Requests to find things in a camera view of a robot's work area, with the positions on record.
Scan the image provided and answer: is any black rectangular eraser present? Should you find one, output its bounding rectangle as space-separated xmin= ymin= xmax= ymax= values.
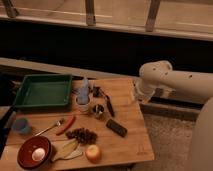
xmin=106 ymin=119 xmax=127 ymax=137

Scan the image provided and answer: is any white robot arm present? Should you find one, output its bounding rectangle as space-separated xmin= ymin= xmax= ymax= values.
xmin=135 ymin=61 xmax=213 ymax=171

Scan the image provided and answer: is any white cup with blue cloth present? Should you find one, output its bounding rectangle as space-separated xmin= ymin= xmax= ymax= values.
xmin=76 ymin=77 xmax=90 ymax=114

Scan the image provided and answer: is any blue plastic cup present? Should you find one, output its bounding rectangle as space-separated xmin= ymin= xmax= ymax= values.
xmin=12 ymin=118 xmax=31 ymax=135

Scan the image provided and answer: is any small black clip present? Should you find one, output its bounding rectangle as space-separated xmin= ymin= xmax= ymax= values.
xmin=92 ymin=87 xmax=100 ymax=97

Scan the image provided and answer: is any small dark round jar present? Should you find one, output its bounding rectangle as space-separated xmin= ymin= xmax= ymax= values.
xmin=92 ymin=104 xmax=104 ymax=119

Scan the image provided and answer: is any wooden cutting board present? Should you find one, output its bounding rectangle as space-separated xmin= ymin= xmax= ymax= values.
xmin=0 ymin=78 xmax=154 ymax=171

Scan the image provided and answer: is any red chili pepper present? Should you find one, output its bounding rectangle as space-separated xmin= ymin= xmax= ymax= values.
xmin=56 ymin=116 xmax=76 ymax=136

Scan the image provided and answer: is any dark grape bunch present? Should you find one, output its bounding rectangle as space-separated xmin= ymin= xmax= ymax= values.
xmin=66 ymin=128 xmax=97 ymax=145

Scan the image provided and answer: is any silver fork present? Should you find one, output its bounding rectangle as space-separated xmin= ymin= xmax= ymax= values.
xmin=35 ymin=118 xmax=65 ymax=136

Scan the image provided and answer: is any green plastic tray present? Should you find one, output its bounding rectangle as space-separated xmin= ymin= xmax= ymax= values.
xmin=14 ymin=74 xmax=72 ymax=110

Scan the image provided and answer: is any yellow red apple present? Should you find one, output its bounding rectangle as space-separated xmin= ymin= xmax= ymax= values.
xmin=85 ymin=144 xmax=102 ymax=163

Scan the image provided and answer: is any pale wooden spatula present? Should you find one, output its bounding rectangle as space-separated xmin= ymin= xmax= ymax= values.
xmin=51 ymin=139 xmax=83 ymax=162

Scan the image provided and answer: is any white egg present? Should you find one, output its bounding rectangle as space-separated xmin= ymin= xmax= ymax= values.
xmin=32 ymin=148 xmax=45 ymax=161

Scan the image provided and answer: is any brown bowl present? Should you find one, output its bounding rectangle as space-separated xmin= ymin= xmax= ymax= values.
xmin=17 ymin=136 xmax=52 ymax=170

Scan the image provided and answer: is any black handled tool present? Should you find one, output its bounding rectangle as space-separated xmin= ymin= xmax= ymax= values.
xmin=100 ymin=89 xmax=115 ymax=117

